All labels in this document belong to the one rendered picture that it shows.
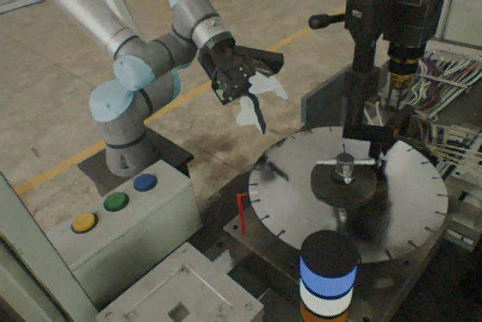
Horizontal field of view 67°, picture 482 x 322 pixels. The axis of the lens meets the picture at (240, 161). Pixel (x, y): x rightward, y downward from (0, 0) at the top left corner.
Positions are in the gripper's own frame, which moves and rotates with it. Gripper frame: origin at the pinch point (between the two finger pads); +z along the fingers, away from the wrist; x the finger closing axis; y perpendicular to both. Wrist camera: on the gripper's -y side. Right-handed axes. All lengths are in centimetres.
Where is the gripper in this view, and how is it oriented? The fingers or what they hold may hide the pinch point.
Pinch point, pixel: (278, 118)
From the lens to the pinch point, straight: 74.8
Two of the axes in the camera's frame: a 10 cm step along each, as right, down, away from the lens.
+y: -8.2, 4.3, -3.8
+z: 5.3, 8.3, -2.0
